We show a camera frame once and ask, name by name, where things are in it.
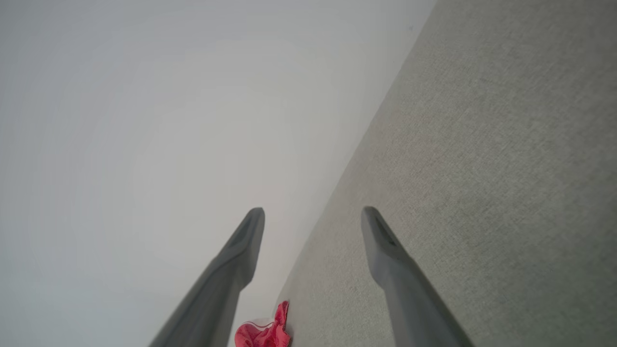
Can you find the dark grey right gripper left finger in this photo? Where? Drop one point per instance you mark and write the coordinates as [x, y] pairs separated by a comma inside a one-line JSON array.
[[219, 289]]

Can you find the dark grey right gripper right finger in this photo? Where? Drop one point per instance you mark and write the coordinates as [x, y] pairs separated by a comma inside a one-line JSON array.
[[409, 299]]

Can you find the red shirt with white sleeves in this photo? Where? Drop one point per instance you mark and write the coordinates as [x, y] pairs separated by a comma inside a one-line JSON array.
[[262, 335]]

